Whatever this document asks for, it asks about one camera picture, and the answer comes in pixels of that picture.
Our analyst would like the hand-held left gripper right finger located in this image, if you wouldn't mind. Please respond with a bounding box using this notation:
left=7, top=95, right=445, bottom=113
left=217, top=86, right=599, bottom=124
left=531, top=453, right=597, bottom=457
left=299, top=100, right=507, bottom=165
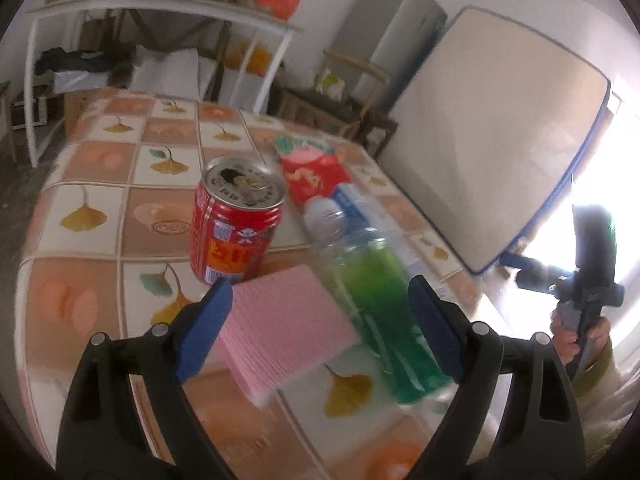
left=406, top=275, right=586, bottom=480

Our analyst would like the dark cloth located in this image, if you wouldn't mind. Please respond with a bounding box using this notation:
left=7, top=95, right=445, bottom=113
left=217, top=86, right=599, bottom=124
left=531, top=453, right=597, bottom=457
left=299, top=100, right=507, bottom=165
left=35, top=47, right=137, bottom=75

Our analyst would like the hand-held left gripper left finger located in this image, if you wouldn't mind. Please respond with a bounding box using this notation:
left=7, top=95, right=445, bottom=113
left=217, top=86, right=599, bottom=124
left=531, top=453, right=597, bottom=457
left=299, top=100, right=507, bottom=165
left=56, top=279, right=236, bottom=480

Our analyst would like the pink sponge pack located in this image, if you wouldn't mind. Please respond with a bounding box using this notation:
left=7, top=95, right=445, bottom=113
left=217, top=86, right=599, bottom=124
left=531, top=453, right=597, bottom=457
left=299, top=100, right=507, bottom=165
left=215, top=265, right=362, bottom=409

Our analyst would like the ginkgo print tablecloth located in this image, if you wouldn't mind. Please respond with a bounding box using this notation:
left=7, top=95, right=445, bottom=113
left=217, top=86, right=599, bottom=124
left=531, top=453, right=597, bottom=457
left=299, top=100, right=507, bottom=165
left=15, top=87, right=507, bottom=480

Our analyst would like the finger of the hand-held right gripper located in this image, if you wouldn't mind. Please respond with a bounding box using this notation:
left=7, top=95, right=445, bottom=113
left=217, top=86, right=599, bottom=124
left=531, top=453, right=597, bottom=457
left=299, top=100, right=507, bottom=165
left=499, top=251, right=532, bottom=275

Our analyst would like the red plastic bag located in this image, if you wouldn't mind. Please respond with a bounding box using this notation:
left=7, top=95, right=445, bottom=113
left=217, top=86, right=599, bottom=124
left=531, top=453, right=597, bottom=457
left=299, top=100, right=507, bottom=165
left=257, top=0, right=304, bottom=22

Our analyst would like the clear bottle with green liquid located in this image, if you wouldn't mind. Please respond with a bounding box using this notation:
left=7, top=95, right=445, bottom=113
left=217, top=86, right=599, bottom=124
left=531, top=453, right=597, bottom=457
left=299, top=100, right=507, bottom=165
left=304, top=195, right=454, bottom=406

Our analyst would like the blue snack packet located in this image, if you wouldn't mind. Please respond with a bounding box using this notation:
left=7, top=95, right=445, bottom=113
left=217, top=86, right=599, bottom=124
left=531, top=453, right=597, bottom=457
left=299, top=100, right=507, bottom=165
left=332, top=182, right=427, bottom=275

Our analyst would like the white metal rack table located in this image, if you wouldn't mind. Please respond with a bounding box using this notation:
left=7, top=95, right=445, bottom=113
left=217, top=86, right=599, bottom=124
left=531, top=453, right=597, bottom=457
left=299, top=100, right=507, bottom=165
left=25, top=0, right=304, bottom=169

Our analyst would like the wooden chair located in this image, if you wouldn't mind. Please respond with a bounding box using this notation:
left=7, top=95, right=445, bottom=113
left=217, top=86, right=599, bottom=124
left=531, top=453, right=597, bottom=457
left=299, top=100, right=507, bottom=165
left=277, top=50, right=399, bottom=159

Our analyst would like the person's right hand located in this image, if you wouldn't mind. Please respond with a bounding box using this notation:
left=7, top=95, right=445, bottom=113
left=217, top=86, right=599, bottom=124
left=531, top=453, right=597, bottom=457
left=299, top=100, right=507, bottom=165
left=550, top=310, right=612, bottom=365

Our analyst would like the cardboard box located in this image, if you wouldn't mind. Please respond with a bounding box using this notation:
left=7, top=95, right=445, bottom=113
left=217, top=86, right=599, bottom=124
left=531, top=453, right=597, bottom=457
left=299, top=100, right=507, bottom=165
left=62, top=89, right=102, bottom=132

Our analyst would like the white mattress with blue edge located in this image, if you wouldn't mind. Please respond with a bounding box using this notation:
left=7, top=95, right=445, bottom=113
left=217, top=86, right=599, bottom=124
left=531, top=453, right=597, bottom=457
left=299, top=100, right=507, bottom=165
left=377, top=5, right=613, bottom=277

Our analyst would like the grey refrigerator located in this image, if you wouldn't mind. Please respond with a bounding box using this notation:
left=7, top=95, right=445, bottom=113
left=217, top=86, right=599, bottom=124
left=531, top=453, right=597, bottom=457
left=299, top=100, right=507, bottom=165
left=330, top=0, right=449, bottom=112

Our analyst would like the red snack packet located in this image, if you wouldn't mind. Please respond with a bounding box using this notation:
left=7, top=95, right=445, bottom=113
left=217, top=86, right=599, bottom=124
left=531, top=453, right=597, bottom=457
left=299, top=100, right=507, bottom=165
left=274, top=135, right=359, bottom=214

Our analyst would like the orange bag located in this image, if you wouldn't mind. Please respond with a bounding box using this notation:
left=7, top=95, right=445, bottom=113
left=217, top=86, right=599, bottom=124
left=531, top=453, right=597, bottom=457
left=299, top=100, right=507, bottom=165
left=224, top=41, right=274, bottom=77

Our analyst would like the green white bag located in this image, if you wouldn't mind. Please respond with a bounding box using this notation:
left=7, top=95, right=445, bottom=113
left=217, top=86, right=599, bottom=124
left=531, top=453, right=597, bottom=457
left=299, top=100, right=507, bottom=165
left=315, top=69, right=347, bottom=99

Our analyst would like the red drink can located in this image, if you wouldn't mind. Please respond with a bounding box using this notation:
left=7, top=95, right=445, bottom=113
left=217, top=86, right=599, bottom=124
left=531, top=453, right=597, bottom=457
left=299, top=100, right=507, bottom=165
left=190, top=156, right=287, bottom=286

